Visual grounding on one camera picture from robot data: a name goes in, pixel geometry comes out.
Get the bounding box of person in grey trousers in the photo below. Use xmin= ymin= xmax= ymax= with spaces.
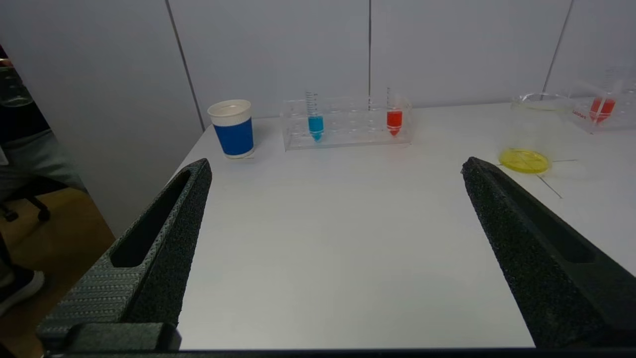
xmin=0 ymin=45 xmax=88 ymax=319

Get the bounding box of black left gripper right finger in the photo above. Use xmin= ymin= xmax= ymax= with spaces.
xmin=461 ymin=156 xmax=636 ymax=347

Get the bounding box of black wheeled chair base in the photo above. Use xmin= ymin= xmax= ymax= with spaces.
xmin=0 ymin=178 xmax=51 ymax=223

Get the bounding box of clear acrylic test tube rack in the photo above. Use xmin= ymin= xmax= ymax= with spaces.
xmin=568 ymin=80 xmax=636 ymax=134
xmin=281 ymin=95 xmax=413 ymax=151

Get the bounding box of clear glass beaker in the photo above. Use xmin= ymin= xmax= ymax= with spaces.
xmin=498 ymin=92 xmax=578 ymax=175

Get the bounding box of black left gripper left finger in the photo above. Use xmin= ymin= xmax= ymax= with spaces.
xmin=36 ymin=158 xmax=213 ymax=351

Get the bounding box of test tube with blue liquid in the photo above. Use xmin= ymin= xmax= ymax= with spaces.
xmin=305 ymin=90 xmax=325 ymax=143

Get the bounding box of test tube with red liquid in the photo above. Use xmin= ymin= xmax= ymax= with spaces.
xmin=386 ymin=88 xmax=404 ymax=137
xmin=588 ymin=70 xmax=623 ymax=125

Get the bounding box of blue white paper cup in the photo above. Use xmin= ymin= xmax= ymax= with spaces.
xmin=207 ymin=99 xmax=256 ymax=160

